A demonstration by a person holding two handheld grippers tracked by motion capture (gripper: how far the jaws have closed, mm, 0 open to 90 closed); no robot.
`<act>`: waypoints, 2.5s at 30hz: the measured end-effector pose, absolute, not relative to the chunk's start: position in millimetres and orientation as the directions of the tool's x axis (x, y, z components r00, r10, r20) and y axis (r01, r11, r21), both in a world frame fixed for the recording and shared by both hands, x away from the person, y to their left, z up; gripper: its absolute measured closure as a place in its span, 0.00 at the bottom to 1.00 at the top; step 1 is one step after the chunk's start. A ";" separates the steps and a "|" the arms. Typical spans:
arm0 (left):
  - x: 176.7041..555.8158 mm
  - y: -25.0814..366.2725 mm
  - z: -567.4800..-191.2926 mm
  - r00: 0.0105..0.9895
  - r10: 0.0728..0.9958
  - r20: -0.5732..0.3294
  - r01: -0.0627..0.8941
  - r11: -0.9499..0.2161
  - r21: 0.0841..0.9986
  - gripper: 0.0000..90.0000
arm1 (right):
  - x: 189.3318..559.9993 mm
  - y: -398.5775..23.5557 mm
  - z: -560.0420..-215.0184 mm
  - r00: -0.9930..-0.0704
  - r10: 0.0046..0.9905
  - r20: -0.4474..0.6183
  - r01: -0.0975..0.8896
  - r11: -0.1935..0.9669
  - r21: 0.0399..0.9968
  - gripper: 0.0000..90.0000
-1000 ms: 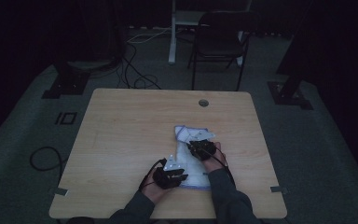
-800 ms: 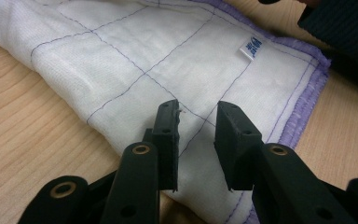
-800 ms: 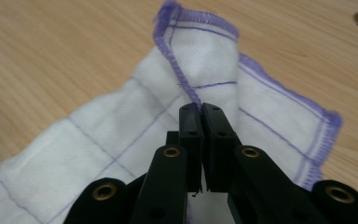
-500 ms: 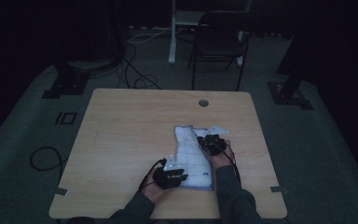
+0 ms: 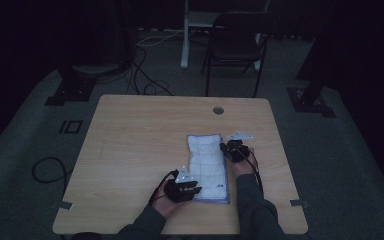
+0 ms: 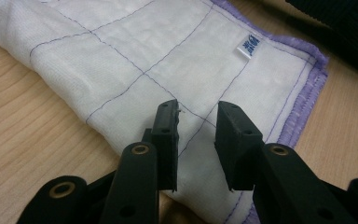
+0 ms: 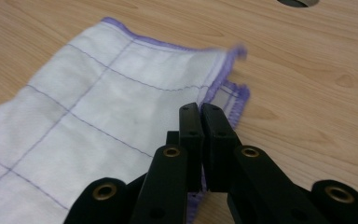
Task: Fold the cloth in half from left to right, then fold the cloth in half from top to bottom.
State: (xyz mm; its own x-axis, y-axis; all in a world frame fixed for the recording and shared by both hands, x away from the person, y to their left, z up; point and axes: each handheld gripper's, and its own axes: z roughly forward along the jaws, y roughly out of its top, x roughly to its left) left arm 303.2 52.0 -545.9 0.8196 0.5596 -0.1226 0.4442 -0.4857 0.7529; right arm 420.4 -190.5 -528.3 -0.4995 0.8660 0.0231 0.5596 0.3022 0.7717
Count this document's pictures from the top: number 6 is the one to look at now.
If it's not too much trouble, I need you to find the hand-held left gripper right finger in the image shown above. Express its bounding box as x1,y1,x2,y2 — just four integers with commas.
213,100,266,191

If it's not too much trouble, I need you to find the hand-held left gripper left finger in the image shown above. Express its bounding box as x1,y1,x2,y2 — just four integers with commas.
141,99,181,192

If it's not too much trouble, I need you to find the white cloth with purple trim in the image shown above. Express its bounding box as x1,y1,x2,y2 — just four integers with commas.
0,0,330,224

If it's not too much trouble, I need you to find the black ribbed object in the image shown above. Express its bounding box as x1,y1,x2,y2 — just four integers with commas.
262,0,358,82

